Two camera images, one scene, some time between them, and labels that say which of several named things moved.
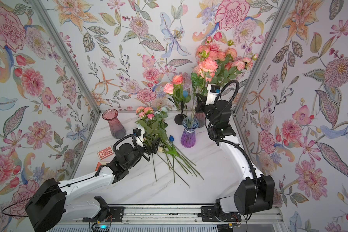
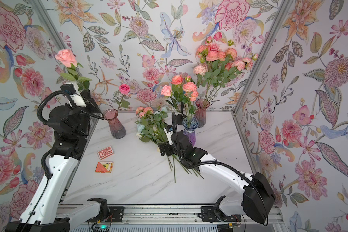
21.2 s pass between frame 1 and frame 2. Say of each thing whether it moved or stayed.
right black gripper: moved
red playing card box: stayed
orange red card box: stayed
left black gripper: moved
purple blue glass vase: stayed
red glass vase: stayed
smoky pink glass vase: stayed
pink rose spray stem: moved
